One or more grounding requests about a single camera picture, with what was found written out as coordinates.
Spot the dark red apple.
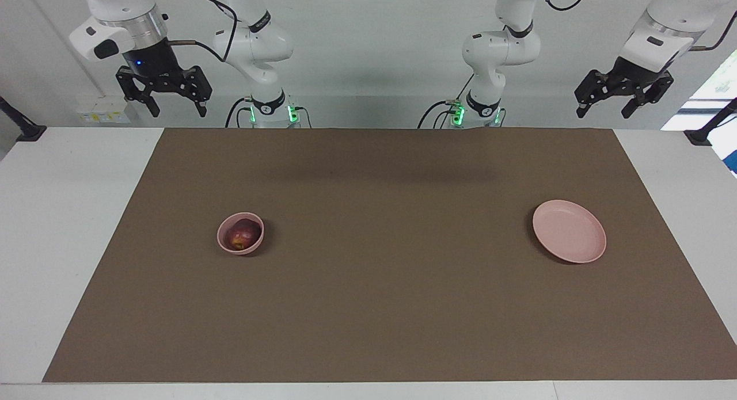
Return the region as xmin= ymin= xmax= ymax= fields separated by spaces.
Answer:
xmin=225 ymin=219 xmax=261 ymax=251

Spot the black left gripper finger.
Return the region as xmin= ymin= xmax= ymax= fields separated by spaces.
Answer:
xmin=574 ymin=70 xmax=614 ymax=119
xmin=621 ymin=76 xmax=675 ymax=120

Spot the brown table mat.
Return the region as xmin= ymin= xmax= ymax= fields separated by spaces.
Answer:
xmin=42 ymin=128 xmax=737 ymax=383

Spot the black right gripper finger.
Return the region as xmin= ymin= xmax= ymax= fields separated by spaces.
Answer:
xmin=175 ymin=66 xmax=213 ymax=118
xmin=116 ymin=66 xmax=161 ymax=118

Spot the black clamp mount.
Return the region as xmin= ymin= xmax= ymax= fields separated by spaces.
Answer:
xmin=0 ymin=95 xmax=47 ymax=142
xmin=684 ymin=98 xmax=737 ymax=146

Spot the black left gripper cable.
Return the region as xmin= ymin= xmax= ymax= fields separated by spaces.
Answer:
xmin=540 ymin=0 xmax=737 ymax=53

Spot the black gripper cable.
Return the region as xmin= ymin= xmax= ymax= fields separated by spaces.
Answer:
xmin=167 ymin=0 xmax=240 ymax=64
xmin=540 ymin=0 xmax=737 ymax=53

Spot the white wall power strip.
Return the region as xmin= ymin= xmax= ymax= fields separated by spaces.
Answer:
xmin=75 ymin=97 xmax=139 ymax=124

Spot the pink bowl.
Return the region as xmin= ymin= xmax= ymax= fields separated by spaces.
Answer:
xmin=216 ymin=212 xmax=265 ymax=256

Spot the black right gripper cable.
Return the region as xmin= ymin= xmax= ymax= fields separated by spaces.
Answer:
xmin=167 ymin=0 xmax=240 ymax=64

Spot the pink plate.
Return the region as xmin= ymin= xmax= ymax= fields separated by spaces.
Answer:
xmin=532 ymin=200 xmax=607 ymax=264

